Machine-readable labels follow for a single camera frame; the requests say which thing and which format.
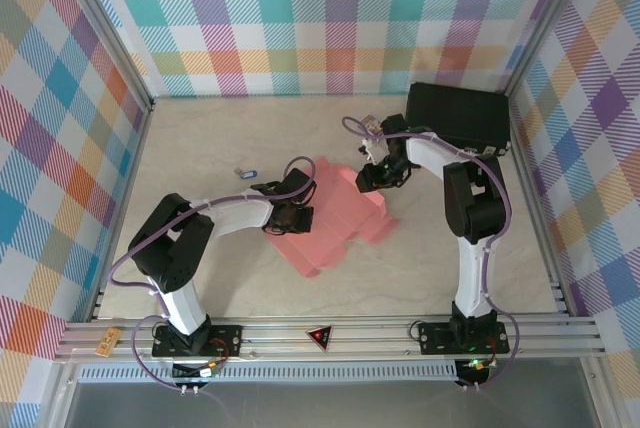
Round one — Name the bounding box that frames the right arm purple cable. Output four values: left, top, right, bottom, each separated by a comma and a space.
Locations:
342, 115, 522, 392

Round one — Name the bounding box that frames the black carrying case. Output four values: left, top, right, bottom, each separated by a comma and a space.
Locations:
403, 81, 512, 158

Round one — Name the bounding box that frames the pink paper box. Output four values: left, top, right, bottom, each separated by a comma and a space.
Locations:
264, 156, 401, 279

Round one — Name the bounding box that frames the aluminium rail beam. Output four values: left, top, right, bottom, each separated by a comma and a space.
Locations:
54, 315, 606, 363

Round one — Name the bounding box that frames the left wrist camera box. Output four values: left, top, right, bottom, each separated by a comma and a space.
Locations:
252, 167, 319, 204

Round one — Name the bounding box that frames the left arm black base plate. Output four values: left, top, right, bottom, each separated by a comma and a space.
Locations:
151, 323, 244, 360

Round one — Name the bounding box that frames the grey metal shelf plate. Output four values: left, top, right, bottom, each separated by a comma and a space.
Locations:
64, 380, 601, 428

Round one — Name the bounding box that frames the aluminium frame post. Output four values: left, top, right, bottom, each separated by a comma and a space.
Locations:
499, 0, 601, 319

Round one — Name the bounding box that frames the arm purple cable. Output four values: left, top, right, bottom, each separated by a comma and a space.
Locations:
342, 115, 522, 392
108, 156, 318, 394

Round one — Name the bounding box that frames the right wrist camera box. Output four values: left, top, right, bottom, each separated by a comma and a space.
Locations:
359, 114, 409, 159

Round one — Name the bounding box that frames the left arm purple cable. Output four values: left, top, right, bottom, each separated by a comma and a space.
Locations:
108, 156, 318, 394

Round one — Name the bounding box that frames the grey slotted cable duct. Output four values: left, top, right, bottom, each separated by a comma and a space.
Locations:
77, 360, 459, 384

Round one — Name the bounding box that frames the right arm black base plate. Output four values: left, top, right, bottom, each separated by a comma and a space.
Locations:
417, 320, 511, 355

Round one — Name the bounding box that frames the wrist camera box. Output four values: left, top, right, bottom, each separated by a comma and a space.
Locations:
359, 114, 409, 159
252, 167, 319, 204

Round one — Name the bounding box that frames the small black controller board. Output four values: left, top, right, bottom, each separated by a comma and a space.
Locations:
457, 357, 495, 384
172, 361, 222, 382

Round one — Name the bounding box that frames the small wooden tag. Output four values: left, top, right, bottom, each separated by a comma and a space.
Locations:
97, 327, 121, 357

